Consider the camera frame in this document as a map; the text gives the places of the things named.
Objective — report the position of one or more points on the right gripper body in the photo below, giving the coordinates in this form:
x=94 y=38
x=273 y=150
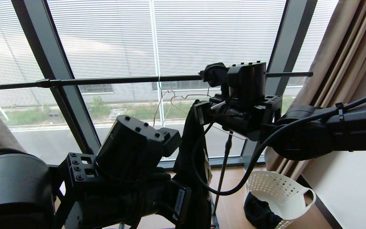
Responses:
x=233 y=121

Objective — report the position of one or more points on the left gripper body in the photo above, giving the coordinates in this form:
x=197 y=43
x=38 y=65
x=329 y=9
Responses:
x=122 y=203

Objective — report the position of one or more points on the black shorts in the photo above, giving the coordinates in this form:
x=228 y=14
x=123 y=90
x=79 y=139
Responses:
x=186 y=149

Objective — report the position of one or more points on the pink clothes hanger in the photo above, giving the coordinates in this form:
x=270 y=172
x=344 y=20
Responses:
x=233 y=134
x=159 y=83

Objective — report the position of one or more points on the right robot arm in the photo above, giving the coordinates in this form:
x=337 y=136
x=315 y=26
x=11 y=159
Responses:
x=329 y=133

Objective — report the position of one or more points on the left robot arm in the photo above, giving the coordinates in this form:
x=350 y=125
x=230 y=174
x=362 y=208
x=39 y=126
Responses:
x=11 y=190

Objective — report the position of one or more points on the white laundry basket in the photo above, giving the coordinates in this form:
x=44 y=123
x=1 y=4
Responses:
x=275 y=187

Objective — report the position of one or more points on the black clothes rack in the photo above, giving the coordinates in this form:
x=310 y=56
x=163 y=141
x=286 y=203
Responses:
x=106 y=80

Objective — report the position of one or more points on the black garment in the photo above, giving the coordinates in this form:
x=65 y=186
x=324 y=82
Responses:
x=259 y=213

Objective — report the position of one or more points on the window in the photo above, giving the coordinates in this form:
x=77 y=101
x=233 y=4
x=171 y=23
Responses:
x=106 y=38

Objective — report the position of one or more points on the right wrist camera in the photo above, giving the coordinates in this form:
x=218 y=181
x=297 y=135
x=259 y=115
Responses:
x=214 y=74

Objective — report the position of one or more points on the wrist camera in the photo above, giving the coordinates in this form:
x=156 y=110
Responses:
x=214 y=74
x=170 y=141

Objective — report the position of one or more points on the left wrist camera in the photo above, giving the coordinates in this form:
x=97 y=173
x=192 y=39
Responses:
x=170 y=141

